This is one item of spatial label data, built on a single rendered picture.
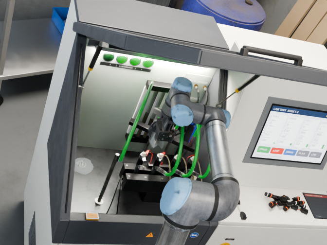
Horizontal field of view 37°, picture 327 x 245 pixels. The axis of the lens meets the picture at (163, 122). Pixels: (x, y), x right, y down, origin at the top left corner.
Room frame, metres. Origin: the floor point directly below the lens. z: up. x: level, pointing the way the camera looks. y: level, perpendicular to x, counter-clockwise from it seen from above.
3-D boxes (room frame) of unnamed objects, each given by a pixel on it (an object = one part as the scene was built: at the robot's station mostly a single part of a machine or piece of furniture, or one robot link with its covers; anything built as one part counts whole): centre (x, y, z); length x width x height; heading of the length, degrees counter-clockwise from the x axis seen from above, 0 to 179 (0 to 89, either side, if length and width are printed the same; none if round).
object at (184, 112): (1.46, -0.06, 1.50); 0.11 x 0.11 x 0.08; 19
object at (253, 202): (1.81, -0.67, 0.96); 0.70 x 0.22 x 0.03; 118
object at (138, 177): (1.67, -0.08, 0.91); 0.34 x 0.10 x 0.15; 118
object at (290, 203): (1.83, -0.70, 1.01); 0.23 x 0.11 x 0.06; 118
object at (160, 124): (1.55, -0.01, 1.34); 0.09 x 0.08 x 0.12; 28
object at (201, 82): (1.96, -0.07, 1.20); 0.13 x 0.03 x 0.31; 118
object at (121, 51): (1.85, 0.14, 1.43); 0.54 x 0.03 x 0.02; 118
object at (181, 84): (1.55, -0.01, 1.50); 0.09 x 0.08 x 0.11; 19
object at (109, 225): (1.40, -0.09, 0.87); 0.62 x 0.04 x 0.16; 118
